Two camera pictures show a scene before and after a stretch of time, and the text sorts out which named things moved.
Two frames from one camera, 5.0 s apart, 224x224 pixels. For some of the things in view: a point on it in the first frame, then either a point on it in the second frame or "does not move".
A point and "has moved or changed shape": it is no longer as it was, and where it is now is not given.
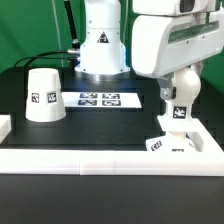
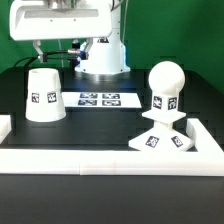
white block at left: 5,126 does not move
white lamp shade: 45,100 does not move
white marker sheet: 101,100 does not move
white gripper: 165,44 → 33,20
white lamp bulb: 188,87 has moved or changed shape
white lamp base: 176,139 has moved or changed shape
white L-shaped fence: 118,162 does not move
